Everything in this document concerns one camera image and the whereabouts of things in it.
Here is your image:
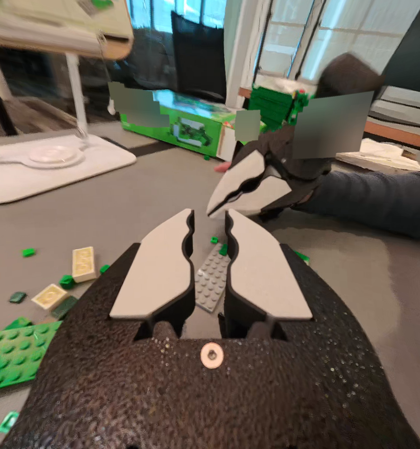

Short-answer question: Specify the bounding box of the green cardboard toy box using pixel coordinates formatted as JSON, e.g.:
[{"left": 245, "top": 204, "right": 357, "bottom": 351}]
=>
[{"left": 120, "top": 89, "right": 239, "bottom": 159}]

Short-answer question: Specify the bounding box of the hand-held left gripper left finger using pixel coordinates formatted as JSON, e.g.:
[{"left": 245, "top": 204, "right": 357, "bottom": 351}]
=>
[{"left": 109, "top": 209, "right": 196, "bottom": 328}]

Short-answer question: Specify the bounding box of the person's right forearm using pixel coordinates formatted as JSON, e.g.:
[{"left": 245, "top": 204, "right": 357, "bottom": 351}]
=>
[{"left": 290, "top": 168, "right": 420, "bottom": 240}]

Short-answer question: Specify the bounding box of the cream toy brick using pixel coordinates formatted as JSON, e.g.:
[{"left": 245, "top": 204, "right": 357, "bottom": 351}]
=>
[
  {"left": 72, "top": 246, "right": 98, "bottom": 283},
  {"left": 31, "top": 283, "right": 69, "bottom": 310}
]

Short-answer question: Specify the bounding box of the green toy brick build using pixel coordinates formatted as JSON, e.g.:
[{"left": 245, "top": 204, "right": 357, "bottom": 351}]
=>
[{"left": 248, "top": 85, "right": 310, "bottom": 133}]

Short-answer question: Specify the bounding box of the grey studded plate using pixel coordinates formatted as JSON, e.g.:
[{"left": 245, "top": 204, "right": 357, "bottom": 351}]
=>
[{"left": 194, "top": 243, "right": 232, "bottom": 313}]

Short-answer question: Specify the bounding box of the white paper booklet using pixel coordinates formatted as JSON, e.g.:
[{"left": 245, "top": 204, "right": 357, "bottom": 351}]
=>
[{"left": 335, "top": 138, "right": 420, "bottom": 173}]

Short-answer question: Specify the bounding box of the wooden bench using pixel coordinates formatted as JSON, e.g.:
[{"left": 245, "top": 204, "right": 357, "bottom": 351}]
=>
[{"left": 363, "top": 119, "right": 420, "bottom": 152}]

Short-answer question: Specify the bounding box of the raised light wooden shelf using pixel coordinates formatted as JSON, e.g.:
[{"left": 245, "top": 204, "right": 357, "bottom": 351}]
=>
[{"left": 0, "top": 0, "right": 135, "bottom": 61}]

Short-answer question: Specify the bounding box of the grey desk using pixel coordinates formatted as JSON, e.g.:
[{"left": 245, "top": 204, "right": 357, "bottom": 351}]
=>
[{"left": 0, "top": 119, "right": 420, "bottom": 449}]

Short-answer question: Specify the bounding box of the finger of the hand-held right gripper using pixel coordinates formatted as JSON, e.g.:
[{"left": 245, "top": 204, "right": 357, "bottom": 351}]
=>
[
  {"left": 208, "top": 151, "right": 266, "bottom": 213},
  {"left": 207, "top": 174, "right": 293, "bottom": 220}
]

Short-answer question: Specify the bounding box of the dark green flat brick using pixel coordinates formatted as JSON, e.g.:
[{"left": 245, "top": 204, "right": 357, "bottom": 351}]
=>
[{"left": 51, "top": 296, "right": 79, "bottom": 320}]

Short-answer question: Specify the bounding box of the white stand base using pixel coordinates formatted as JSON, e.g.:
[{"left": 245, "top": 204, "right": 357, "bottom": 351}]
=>
[{"left": 0, "top": 134, "right": 137, "bottom": 205}]

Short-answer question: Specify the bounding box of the white stand pole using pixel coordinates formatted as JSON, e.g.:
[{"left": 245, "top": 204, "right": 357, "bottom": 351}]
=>
[{"left": 65, "top": 53, "right": 90, "bottom": 141}]

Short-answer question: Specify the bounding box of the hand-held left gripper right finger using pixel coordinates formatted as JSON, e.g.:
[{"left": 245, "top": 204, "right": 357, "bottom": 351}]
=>
[{"left": 223, "top": 209, "right": 314, "bottom": 338}]

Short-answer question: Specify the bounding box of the large green studded baseplate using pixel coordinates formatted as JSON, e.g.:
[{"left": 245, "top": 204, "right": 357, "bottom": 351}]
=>
[{"left": 0, "top": 320, "right": 63, "bottom": 392}]

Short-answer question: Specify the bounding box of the window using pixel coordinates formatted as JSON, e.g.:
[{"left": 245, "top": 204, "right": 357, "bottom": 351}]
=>
[{"left": 129, "top": 0, "right": 420, "bottom": 88}]

